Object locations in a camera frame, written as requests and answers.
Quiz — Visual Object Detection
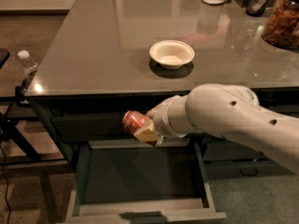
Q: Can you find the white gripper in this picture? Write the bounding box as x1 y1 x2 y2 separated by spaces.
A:
134 95 195 142

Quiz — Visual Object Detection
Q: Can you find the red coke can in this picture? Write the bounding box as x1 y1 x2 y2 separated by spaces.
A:
121 111 164 147

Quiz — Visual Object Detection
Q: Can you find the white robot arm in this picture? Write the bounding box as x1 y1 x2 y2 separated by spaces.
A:
135 84 299 174

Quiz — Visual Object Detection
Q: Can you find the open middle drawer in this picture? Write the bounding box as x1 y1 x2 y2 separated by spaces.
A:
65 139 226 224

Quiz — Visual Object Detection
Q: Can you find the right middle drawer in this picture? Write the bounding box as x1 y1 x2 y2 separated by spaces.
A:
201 138 266 161

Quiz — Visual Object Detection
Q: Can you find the right bottom drawer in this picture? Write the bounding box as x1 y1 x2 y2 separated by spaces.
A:
204 161 293 179

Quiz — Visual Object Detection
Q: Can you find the closed top drawer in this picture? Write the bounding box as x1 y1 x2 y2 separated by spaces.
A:
51 112 134 143

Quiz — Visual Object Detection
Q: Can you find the dark cabinet with drawers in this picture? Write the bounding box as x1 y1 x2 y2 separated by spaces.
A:
26 83 299 224

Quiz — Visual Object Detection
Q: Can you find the white bowl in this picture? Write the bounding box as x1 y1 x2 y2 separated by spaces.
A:
149 40 194 69

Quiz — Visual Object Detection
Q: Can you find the clear water bottle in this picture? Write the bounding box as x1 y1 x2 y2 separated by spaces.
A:
18 50 39 82

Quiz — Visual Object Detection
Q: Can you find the clear snack jar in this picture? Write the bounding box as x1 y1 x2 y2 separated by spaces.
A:
262 0 299 49

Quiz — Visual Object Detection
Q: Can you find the black side table frame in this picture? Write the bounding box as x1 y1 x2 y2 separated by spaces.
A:
0 73 64 162

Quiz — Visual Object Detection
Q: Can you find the black cable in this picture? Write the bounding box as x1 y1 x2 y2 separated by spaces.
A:
0 140 13 224

